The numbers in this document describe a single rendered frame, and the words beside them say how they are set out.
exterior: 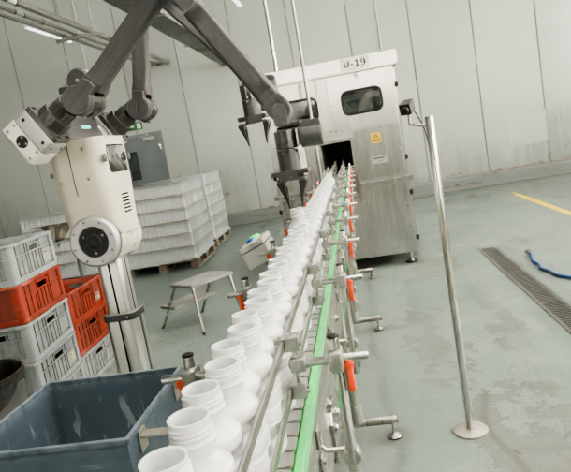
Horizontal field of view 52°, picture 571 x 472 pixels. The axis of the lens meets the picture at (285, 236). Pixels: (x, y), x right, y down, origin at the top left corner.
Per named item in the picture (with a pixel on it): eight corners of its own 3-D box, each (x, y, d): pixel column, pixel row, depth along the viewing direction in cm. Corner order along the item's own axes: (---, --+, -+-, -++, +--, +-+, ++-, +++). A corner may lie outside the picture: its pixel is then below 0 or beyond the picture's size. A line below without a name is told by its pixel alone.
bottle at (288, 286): (311, 353, 105) (295, 264, 103) (278, 360, 105) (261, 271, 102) (305, 343, 111) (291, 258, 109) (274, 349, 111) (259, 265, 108)
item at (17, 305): (27, 324, 319) (18, 285, 316) (-46, 337, 320) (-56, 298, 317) (67, 296, 380) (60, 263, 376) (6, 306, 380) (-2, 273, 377)
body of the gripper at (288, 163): (310, 174, 151) (305, 146, 150) (270, 181, 152) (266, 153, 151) (312, 173, 157) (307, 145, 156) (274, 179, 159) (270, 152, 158)
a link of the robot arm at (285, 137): (274, 128, 156) (270, 128, 151) (300, 124, 155) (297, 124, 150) (278, 154, 157) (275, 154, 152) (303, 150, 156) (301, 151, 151)
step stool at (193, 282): (202, 312, 547) (193, 269, 541) (246, 317, 504) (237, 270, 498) (160, 329, 514) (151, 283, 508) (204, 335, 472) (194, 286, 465)
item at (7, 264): (18, 286, 315) (7, 245, 312) (-57, 298, 316) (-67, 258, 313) (59, 263, 376) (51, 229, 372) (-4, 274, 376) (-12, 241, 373)
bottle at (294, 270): (315, 331, 117) (301, 251, 114) (285, 338, 116) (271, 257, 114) (309, 323, 123) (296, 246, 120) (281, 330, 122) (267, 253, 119)
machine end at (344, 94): (425, 262, 588) (395, 48, 557) (288, 282, 607) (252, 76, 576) (410, 235, 744) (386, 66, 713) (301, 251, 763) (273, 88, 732)
